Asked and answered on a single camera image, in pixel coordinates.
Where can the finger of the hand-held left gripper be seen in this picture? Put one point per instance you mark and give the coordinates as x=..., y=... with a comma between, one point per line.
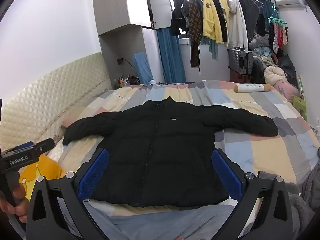
x=45, y=145
x=25, y=144

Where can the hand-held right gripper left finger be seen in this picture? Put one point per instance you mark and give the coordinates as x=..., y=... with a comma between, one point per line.
x=93, y=172

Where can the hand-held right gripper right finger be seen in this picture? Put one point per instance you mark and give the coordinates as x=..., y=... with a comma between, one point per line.
x=227, y=175

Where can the black puffer jacket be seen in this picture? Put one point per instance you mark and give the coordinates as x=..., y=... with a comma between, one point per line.
x=160, y=155

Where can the pile of clothes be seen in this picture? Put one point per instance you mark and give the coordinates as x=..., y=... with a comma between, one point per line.
x=272, y=52

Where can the person's left hand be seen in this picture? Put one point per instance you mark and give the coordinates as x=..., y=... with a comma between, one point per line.
x=15, y=203

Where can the yellow plush pillow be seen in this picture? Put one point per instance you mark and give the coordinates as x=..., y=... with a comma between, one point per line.
x=47, y=170

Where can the white cloth sheet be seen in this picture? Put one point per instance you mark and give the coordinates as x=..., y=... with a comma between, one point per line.
x=250, y=140

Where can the cream quilted headboard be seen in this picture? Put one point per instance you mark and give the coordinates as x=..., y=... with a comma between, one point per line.
x=50, y=97

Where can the person's light blue pants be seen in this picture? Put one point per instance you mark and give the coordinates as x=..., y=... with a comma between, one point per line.
x=170, y=222

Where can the grey fleece garment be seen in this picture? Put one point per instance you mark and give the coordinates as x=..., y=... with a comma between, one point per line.
x=303, y=200

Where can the white roll pillow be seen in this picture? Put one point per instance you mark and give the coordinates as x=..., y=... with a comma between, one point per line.
x=252, y=88

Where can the bottles on nightstand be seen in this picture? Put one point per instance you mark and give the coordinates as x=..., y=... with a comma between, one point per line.
x=123, y=81

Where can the green plastic stool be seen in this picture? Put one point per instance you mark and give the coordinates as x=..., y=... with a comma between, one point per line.
x=300, y=105

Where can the pink plush toy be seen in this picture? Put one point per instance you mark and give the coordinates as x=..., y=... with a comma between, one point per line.
x=287, y=87

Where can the grey suitcase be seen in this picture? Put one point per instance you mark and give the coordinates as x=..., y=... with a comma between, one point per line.
x=238, y=60

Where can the blue foam board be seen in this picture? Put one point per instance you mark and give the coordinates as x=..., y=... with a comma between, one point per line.
x=143, y=66

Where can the blue curtain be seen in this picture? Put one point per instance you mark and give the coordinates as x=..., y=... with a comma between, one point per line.
x=171, y=57

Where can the white wardrobe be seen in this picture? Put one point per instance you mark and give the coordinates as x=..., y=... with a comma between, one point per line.
x=127, y=30

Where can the hanging white hoodie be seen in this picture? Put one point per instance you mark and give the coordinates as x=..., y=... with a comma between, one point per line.
x=237, y=27

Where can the hanging plaid brown coat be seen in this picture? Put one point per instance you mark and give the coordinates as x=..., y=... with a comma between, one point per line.
x=195, y=30

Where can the green clip sock hanger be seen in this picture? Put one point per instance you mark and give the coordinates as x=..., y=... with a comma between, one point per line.
x=277, y=27

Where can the hanging yellow fleece jacket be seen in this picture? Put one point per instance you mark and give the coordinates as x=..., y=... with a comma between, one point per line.
x=211, y=20

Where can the hanging black and cream garment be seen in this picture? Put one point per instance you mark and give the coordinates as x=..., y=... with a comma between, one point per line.
x=222, y=15

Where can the hanging black jacket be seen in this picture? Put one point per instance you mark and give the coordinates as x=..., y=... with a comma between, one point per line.
x=178, y=15

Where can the hanging dark grey coat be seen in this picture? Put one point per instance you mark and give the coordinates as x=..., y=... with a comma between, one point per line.
x=250, y=7

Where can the teal curtain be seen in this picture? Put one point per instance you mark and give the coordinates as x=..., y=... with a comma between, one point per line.
x=263, y=1

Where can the white air conditioner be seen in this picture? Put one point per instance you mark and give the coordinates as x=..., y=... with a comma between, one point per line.
x=290, y=2

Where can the black wall plug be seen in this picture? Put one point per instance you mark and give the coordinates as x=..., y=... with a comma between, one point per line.
x=120, y=61

